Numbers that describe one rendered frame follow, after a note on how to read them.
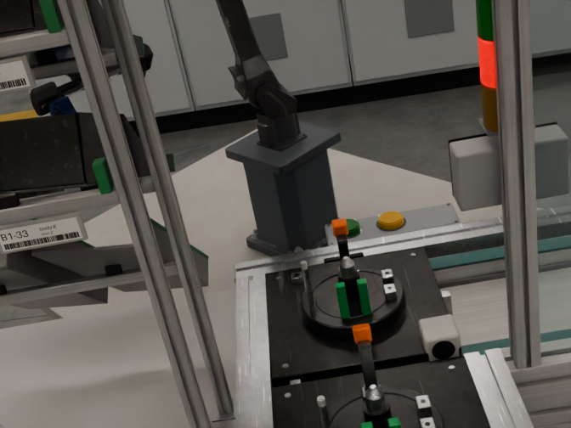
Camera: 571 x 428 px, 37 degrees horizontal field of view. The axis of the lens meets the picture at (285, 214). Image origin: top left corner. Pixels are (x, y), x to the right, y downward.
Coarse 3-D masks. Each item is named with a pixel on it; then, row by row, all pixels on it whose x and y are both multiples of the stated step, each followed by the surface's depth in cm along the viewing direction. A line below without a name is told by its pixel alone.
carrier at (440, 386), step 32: (320, 384) 103; (352, 384) 102; (384, 384) 101; (416, 384) 100; (448, 384) 99; (288, 416) 99; (320, 416) 86; (352, 416) 94; (384, 416) 89; (416, 416) 93; (448, 416) 94; (480, 416) 94
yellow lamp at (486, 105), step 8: (488, 88) 87; (488, 96) 87; (488, 104) 87; (496, 104) 87; (488, 112) 88; (496, 112) 87; (488, 120) 88; (496, 120) 87; (488, 128) 89; (496, 128) 88
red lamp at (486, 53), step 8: (480, 40) 85; (480, 48) 85; (488, 48) 84; (480, 56) 86; (488, 56) 84; (480, 64) 86; (488, 64) 85; (480, 72) 87; (488, 72) 85; (480, 80) 88; (488, 80) 86
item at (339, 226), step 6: (336, 222) 114; (342, 222) 114; (336, 228) 114; (342, 228) 114; (336, 234) 114; (342, 234) 114; (336, 240) 116; (342, 240) 113; (342, 246) 116; (342, 252) 116; (348, 252) 116
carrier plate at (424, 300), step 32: (384, 256) 124; (416, 256) 123; (288, 288) 122; (416, 288) 116; (288, 320) 115; (416, 320) 110; (288, 352) 109; (320, 352) 108; (352, 352) 107; (384, 352) 106; (416, 352) 105; (288, 384) 106
